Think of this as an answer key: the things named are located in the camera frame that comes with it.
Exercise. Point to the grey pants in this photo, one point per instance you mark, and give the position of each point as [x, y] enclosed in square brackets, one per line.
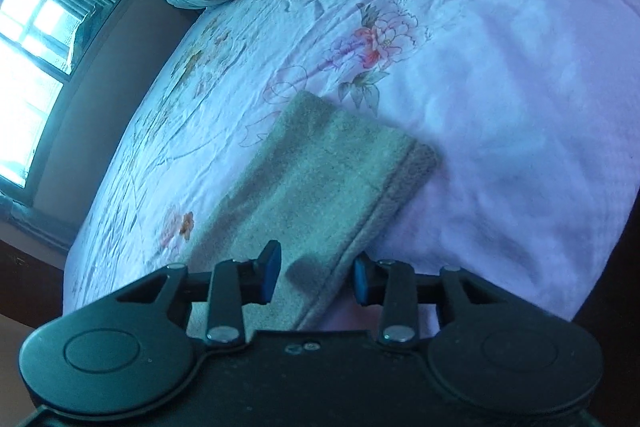
[320, 187]

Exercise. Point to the bed with floral sheet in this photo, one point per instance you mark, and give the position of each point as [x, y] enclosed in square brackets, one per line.
[500, 107]

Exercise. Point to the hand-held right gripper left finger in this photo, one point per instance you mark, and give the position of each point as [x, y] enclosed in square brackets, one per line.
[270, 272]

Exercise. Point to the window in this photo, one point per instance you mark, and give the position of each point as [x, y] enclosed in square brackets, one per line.
[30, 57]

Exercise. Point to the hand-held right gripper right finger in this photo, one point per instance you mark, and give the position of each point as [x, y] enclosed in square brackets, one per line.
[361, 282]

